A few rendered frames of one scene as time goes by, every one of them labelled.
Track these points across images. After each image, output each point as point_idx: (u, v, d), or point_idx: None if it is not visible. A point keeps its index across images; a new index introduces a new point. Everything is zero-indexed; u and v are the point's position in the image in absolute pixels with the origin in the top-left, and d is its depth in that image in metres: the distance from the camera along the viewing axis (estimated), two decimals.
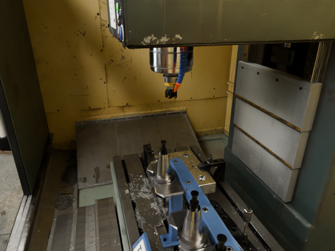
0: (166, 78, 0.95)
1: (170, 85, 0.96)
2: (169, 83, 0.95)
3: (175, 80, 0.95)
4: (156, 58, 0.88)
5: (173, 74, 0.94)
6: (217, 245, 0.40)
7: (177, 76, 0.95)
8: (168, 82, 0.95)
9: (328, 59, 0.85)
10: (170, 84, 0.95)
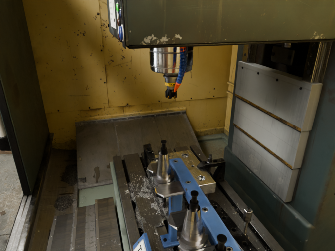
0: (166, 78, 0.95)
1: (170, 85, 0.96)
2: (169, 83, 0.95)
3: (175, 80, 0.95)
4: (156, 58, 0.88)
5: (173, 74, 0.94)
6: (217, 245, 0.40)
7: (177, 76, 0.95)
8: (168, 82, 0.95)
9: (328, 59, 0.85)
10: (170, 84, 0.95)
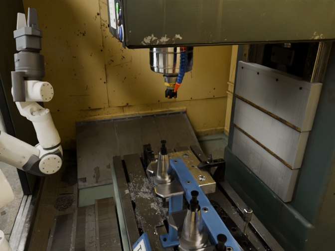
0: (166, 78, 0.95)
1: (170, 85, 0.96)
2: (169, 83, 0.95)
3: (175, 80, 0.95)
4: (156, 58, 0.88)
5: (173, 74, 0.94)
6: (217, 245, 0.40)
7: (177, 76, 0.95)
8: (168, 82, 0.95)
9: (328, 59, 0.85)
10: (170, 84, 0.95)
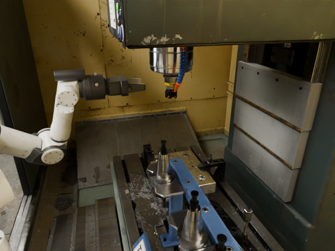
0: (166, 78, 0.95)
1: (170, 85, 0.96)
2: (169, 83, 0.95)
3: (175, 80, 0.95)
4: (156, 58, 0.88)
5: (173, 74, 0.94)
6: (217, 245, 0.40)
7: (177, 76, 0.95)
8: (168, 82, 0.95)
9: (328, 59, 0.85)
10: (170, 84, 0.95)
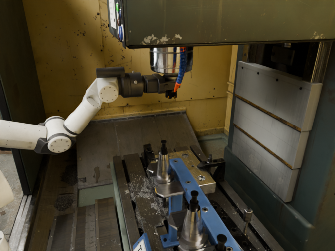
0: (166, 78, 0.95)
1: None
2: None
3: (175, 80, 0.95)
4: (156, 58, 0.88)
5: (173, 74, 0.94)
6: (217, 245, 0.40)
7: (177, 76, 0.95)
8: None
9: (328, 59, 0.85)
10: None
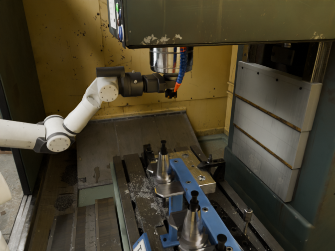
0: (166, 78, 0.95)
1: None
2: None
3: (175, 80, 0.95)
4: (156, 58, 0.88)
5: (173, 74, 0.94)
6: (217, 245, 0.40)
7: (177, 76, 0.95)
8: None
9: (328, 59, 0.85)
10: None
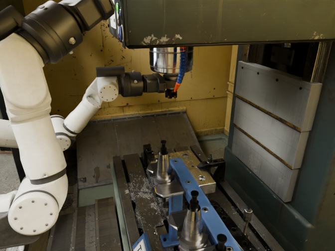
0: (166, 78, 0.95)
1: None
2: None
3: (175, 80, 0.95)
4: (156, 58, 0.88)
5: (173, 74, 0.94)
6: (217, 245, 0.40)
7: (177, 76, 0.95)
8: None
9: (328, 59, 0.85)
10: None
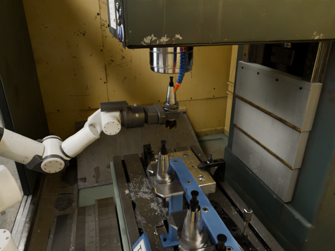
0: (166, 111, 1.00)
1: None
2: None
3: None
4: (156, 58, 0.88)
5: (172, 107, 0.99)
6: (217, 245, 0.40)
7: (177, 109, 1.00)
8: None
9: (328, 59, 0.85)
10: None
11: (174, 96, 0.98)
